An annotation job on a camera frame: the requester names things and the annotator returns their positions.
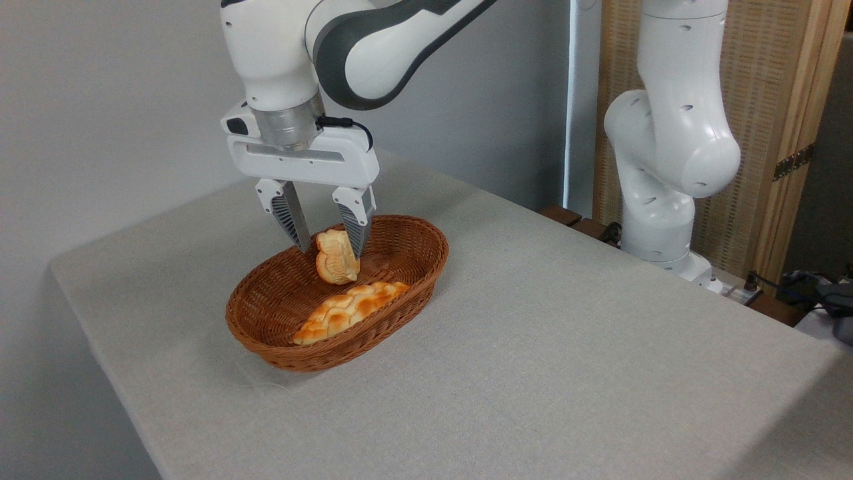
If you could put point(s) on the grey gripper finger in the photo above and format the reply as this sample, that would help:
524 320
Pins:
290 213
356 220

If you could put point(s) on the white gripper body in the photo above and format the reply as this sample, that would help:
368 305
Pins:
306 163

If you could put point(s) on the round bread roll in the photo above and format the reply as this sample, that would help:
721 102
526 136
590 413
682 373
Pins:
335 260

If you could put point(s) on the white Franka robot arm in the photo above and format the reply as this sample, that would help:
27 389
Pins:
673 140

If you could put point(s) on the long braided bread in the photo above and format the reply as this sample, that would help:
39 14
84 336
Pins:
340 313

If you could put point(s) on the brown wicker basket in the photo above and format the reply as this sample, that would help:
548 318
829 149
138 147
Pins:
266 313

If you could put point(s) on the grey tablecloth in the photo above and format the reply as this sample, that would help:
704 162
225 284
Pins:
566 366

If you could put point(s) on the white power strip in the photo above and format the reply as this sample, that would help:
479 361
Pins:
736 292

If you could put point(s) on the dark brown wooden board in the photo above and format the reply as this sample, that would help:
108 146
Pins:
776 310

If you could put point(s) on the dark metal screen hinge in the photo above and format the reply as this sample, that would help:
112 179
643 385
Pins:
793 162

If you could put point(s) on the wooden rattan folding screen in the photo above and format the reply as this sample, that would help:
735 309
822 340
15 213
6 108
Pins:
780 80

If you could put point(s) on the black and grey device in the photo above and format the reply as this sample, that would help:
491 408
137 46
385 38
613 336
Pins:
836 303

